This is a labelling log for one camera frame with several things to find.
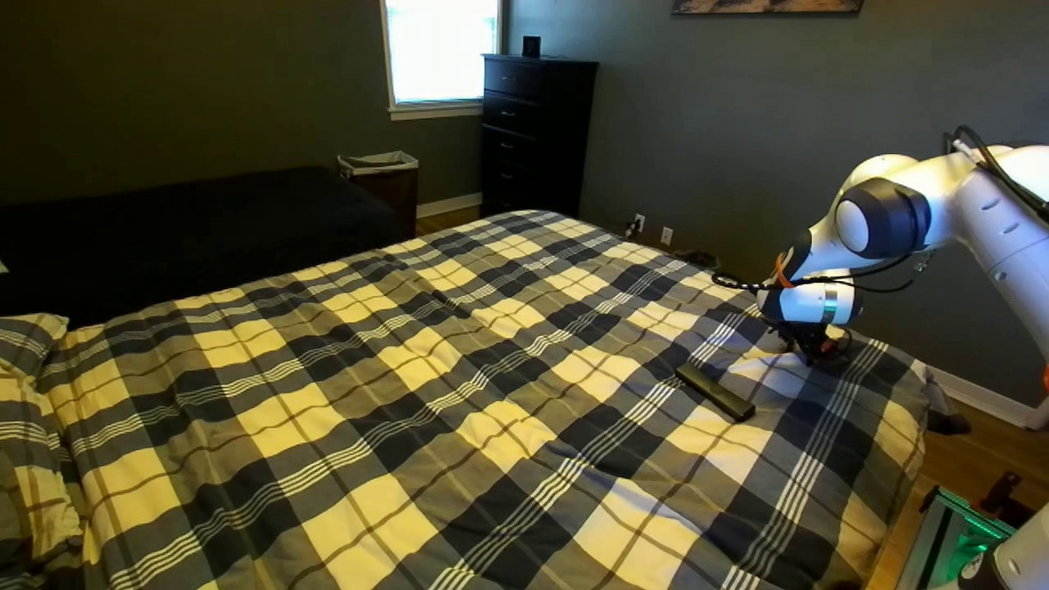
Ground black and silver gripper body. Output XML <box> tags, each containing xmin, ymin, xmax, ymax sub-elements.
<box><xmin>760</xmin><ymin>282</ymin><xmax>854</xmax><ymax>357</ymax></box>

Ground plaid yellow grey duvet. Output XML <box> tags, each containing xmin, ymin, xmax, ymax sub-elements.
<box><xmin>39</xmin><ymin>211</ymin><xmax>931</xmax><ymax>590</ymax></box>

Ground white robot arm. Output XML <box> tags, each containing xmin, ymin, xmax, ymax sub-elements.
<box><xmin>760</xmin><ymin>141</ymin><xmax>1049</xmax><ymax>362</ymax></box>

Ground black remote control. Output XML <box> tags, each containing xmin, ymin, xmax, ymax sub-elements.
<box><xmin>674</xmin><ymin>364</ymin><xmax>753</xmax><ymax>424</ymax></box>

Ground green and black equipment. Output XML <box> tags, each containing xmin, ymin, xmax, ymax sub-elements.
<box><xmin>898</xmin><ymin>471</ymin><xmax>1049</xmax><ymax>590</ymax></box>

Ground tall black dresser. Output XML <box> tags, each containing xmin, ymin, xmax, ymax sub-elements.
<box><xmin>481</xmin><ymin>56</ymin><xmax>596</xmax><ymax>218</ymax></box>

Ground small dark object on dresser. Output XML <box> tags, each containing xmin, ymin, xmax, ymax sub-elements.
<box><xmin>521</xmin><ymin>37</ymin><xmax>541</xmax><ymax>60</ymax></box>

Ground dark wooden nightstand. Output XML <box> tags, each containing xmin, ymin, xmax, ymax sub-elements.
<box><xmin>338</xmin><ymin>163</ymin><xmax>420</xmax><ymax>237</ymax></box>

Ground bright window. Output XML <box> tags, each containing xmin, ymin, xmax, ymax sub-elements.
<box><xmin>380</xmin><ymin>0</ymin><xmax>503</xmax><ymax>121</ymax></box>

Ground grey items on nightstand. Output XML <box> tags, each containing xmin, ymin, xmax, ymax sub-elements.
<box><xmin>338</xmin><ymin>150</ymin><xmax>420</xmax><ymax>177</ymax></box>

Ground plaid pillow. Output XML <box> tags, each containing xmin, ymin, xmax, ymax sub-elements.
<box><xmin>0</xmin><ymin>315</ymin><xmax>82</xmax><ymax>586</ymax></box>

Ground framed wall picture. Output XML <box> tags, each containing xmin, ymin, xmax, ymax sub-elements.
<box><xmin>668</xmin><ymin>0</ymin><xmax>864</xmax><ymax>17</ymax></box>

